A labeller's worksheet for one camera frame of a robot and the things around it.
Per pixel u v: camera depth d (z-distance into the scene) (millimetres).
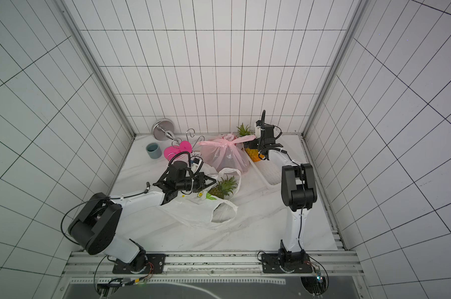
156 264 727
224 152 903
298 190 533
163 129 1134
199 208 760
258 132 893
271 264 723
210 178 817
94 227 438
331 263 745
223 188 874
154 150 1035
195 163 807
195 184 752
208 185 795
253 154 983
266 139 788
